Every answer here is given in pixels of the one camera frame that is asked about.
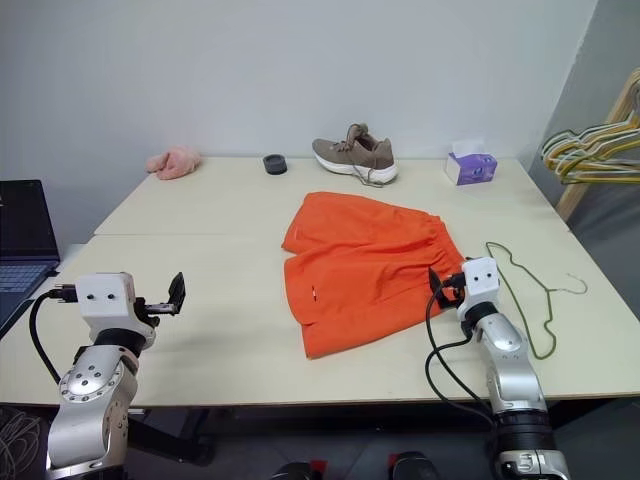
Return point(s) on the black round dish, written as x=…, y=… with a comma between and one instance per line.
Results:
x=276, y=165

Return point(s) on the light wooden rack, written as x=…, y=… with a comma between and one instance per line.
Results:
x=575, y=195

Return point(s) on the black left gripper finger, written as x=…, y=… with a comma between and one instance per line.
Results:
x=177, y=294

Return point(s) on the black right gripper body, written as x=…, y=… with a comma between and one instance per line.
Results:
x=456, y=287

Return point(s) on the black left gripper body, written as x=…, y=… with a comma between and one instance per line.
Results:
x=159, y=309

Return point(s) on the purple tissue box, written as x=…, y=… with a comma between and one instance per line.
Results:
x=472, y=169

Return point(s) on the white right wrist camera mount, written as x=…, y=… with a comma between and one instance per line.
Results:
x=480, y=280

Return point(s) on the pink plush cloth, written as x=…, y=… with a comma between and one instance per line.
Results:
x=174, y=162

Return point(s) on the dark rounded shape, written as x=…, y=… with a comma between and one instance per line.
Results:
x=300, y=472
x=412, y=467

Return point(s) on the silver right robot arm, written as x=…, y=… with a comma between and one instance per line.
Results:
x=510, y=360

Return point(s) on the orange shorts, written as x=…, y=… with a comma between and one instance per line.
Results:
x=360, y=260

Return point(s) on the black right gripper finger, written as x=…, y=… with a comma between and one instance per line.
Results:
x=442, y=299
x=436, y=278

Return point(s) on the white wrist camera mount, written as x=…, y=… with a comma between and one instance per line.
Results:
x=102, y=295
x=480, y=280

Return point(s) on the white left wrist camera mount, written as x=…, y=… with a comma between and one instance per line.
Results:
x=102, y=295

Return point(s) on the brown sneaker with white sole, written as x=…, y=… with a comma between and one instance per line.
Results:
x=357, y=152

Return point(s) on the dark blue laptop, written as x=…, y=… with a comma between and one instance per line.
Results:
x=22, y=235

